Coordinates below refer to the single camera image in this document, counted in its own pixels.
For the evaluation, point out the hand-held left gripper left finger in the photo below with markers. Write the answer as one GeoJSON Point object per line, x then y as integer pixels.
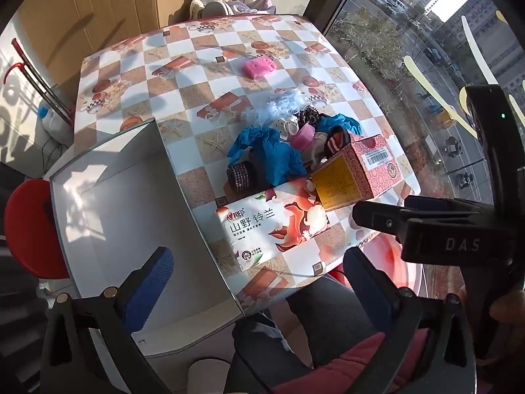
{"type": "Point", "coordinates": [148, 285]}

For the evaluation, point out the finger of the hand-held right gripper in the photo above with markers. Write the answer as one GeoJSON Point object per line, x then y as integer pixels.
{"type": "Point", "coordinates": [377, 217]}
{"type": "Point", "coordinates": [424, 204]}

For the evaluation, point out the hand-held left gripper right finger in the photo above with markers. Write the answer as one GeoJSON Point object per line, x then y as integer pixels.
{"type": "Point", "coordinates": [369, 291]}

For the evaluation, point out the white cardboard box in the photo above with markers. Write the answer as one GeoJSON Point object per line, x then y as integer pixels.
{"type": "Point", "coordinates": [123, 213]}

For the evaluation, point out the red and black sock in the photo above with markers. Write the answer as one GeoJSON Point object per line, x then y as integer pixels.
{"type": "Point", "coordinates": [334, 143]}

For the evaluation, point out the blue cloth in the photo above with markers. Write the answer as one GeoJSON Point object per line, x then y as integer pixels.
{"type": "Point", "coordinates": [340, 122]}
{"type": "Point", "coordinates": [279, 160]}

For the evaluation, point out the leopard print cloth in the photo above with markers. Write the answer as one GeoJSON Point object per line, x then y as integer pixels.
{"type": "Point", "coordinates": [307, 115]}

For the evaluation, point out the white polka dot cloth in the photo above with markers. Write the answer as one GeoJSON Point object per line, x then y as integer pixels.
{"type": "Point", "coordinates": [285, 127]}

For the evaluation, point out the pink plastic basin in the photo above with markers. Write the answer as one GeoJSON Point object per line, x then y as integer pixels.
{"type": "Point", "coordinates": [389, 262]}

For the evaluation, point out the person's grey trousers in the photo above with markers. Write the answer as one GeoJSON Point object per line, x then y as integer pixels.
{"type": "Point", "coordinates": [328, 308]}

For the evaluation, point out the pink patterned tissue box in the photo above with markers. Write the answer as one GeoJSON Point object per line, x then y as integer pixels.
{"type": "Point", "coordinates": [369, 172]}

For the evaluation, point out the person's pink garment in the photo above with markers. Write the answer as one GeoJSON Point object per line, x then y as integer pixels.
{"type": "Point", "coordinates": [348, 369]}

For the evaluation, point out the beige cloth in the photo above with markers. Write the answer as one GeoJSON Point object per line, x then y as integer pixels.
{"type": "Point", "coordinates": [316, 152]}

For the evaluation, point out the pink knit cloth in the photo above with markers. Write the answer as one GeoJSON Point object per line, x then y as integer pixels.
{"type": "Point", "coordinates": [303, 137]}

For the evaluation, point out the white cup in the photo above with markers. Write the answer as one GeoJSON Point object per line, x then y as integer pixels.
{"type": "Point", "coordinates": [209, 377]}

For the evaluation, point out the floral tissue pack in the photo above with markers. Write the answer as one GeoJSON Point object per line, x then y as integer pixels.
{"type": "Point", "coordinates": [262, 230]}

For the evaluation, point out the red plastic stool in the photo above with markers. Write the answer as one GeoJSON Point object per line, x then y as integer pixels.
{"type": "Point", "coordinates": [33, 230]}

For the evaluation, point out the brown beaded band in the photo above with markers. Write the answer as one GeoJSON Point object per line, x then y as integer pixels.
{"type": "Point", "coordinates": [240, 176]}

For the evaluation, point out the light blue fluffy scrunchie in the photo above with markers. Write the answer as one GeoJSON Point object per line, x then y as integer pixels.
{"type": "Point", "coordinates": [279, 106]}

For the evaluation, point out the white bottle blue cap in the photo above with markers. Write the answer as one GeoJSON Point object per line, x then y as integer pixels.
{"type": "Point", "coordinates": [55, 125]}

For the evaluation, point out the checkered printed tablecloth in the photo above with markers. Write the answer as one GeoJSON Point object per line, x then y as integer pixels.
{"type": "Point", "coordinates": [184, 69]}

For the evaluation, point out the pile of pale clothes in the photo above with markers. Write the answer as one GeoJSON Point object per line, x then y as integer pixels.
{"type": "Point", "coordinates": [213, 6]}

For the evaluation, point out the brown cardboard sheet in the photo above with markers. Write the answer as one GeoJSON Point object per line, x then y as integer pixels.
{"type": "Point", "coordinates": [102, 8]}

